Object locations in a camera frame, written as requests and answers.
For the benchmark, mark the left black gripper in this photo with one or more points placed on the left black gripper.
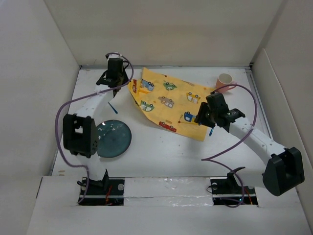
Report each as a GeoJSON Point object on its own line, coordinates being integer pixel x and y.
{"type": "Point", "coordinates": [127, 76]}

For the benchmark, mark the pink ceramic mug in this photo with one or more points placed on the pink ceramic mug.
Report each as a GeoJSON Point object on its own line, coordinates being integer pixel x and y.
{"type": "Point", "coordinates": [225, 83]}

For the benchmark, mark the yellow car-print cloth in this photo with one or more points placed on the yellow car-print cloth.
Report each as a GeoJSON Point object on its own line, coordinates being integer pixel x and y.
{"type": "Point", "coordinates": [170, 103]}

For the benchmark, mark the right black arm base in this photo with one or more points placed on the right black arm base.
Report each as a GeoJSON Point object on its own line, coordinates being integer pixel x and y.
{"type": "Point", "coordinates": [228, 192]}

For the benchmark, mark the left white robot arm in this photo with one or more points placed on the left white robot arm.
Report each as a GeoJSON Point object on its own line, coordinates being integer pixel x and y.
{"type": "Point", "coordinates": [80, 135]}

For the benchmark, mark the teal ceramic plate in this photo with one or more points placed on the teal ceramic plate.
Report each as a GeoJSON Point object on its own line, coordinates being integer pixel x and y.
{"type": "Point", "coordinates": [114, 138]}

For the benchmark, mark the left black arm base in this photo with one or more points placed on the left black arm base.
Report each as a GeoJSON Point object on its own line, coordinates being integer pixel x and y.
{"type": "Point", "coordinates": [113, 195]}

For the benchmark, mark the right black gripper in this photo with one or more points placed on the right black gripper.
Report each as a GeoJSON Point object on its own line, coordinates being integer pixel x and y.
{"type": "Point", "coordinates": [200, 117]}

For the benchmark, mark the blue metal fork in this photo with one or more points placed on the blue metal fork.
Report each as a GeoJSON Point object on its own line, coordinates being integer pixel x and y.
{"type": "Point", "coordinates": [113, 108]}

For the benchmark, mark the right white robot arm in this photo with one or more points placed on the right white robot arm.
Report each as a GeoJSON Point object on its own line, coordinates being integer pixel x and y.
{"type": "Point", "coordinates": [283, 166]}

